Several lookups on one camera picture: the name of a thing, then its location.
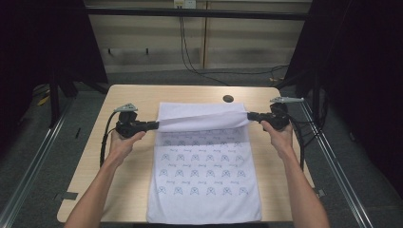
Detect yellow floor object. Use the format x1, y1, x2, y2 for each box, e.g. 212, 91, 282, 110
36, 94, 51, 107

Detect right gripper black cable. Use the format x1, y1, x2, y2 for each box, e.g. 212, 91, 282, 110
287, 114, 306, 172

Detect person's right hand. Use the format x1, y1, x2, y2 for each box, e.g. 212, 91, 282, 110
259, 120, 294, 161

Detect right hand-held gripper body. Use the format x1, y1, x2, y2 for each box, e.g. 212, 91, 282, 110
259, 96, 305, 131

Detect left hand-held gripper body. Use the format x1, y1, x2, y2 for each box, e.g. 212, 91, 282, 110
113, 103, 148, 140

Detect long black wall cable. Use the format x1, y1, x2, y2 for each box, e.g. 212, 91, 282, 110
179, 15, 290, 86

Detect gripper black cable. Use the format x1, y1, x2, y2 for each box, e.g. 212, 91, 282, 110
99, 110, 121, 168
287, 114, 306, 172

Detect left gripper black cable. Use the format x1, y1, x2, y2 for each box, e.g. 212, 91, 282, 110
99, 110, 121, 168

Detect black metal stand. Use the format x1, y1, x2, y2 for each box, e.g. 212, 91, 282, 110
48, 70, 62, 129

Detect person's left hand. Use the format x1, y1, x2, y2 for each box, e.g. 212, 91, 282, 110
107, 129, 147, 167

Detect black curtain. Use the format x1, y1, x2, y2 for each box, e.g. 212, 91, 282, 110
283, 0, 403, 199
0, 0, 109, 156

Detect grey metal floor rail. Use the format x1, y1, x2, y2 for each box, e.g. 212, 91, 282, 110
298, 99, 375, 228
0, 94, 74, 228

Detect black floor cables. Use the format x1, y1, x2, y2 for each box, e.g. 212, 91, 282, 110
290, 91, 330, 150

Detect black horizontal metal bar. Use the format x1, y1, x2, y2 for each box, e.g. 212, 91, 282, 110
85, 7, 311, 22

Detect white printed towel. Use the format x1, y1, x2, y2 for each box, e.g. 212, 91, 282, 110
145, 102, 263, 226

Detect white wall outlet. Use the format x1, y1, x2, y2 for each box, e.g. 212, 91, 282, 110
173, 0, 198, 10

